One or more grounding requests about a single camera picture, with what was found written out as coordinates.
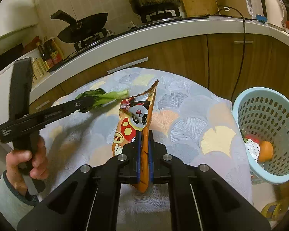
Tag orange panda snack bag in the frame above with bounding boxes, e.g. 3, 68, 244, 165
112, 80, 159, 193

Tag person left hand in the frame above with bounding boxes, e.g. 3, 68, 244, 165
5, 134, 50, 196

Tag green bok choy small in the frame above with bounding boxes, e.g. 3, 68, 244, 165
76, 88, 129, 113

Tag beige rice cooker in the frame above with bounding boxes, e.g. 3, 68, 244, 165
216, 0, 253, 19

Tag sauce bottles on counter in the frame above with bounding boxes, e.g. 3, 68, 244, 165
36, 37, 64, 73

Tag black gas stove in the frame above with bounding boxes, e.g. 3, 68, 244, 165
48, 7, 209, 72

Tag black frying pan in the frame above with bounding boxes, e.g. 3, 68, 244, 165
50, 10, 108, 43

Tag grey sleeve left forearm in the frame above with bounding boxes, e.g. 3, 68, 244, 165
0, 171, 39, 229

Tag white electric kettle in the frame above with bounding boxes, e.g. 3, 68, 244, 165
265, 0, 288, 31

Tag small white timer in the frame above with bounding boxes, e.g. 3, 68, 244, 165
245, 0, 253, 16

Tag black power cable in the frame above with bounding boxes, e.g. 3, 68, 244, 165
206, 5, 247, 102

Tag light blue laundry basket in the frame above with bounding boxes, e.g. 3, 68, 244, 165
232, 87, 289, 185

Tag blue small box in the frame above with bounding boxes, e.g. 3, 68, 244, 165
256, 14, 267, 23

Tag wooden base cabinets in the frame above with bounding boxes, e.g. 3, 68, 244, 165
29, 33, 289, 112

